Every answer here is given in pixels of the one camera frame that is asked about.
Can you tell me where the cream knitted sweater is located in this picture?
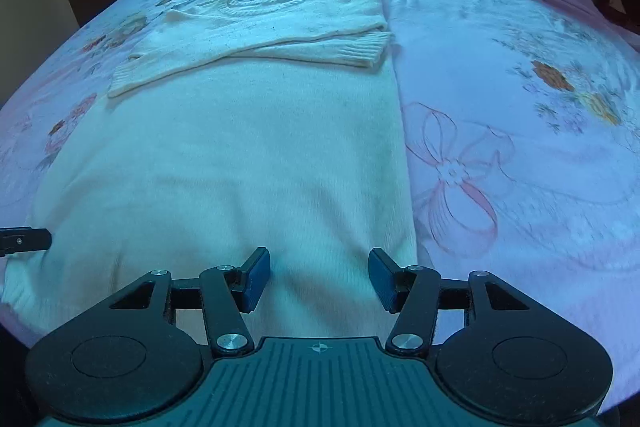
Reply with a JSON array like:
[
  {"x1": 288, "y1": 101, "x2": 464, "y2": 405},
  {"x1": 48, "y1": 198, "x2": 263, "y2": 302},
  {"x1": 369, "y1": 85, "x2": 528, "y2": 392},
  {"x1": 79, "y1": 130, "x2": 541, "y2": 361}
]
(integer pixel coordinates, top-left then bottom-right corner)
[{"x1": 1, "y1": 0, "x2": 416, "y2": 337}]

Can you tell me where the pink floral bed sheet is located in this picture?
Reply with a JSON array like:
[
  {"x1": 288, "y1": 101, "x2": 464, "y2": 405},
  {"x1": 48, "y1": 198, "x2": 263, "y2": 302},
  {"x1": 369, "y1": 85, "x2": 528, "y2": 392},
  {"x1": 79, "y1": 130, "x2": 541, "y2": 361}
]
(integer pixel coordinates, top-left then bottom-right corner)
[{"x1": 1, "y1": 0, "x2": 639, "y2": 409}]

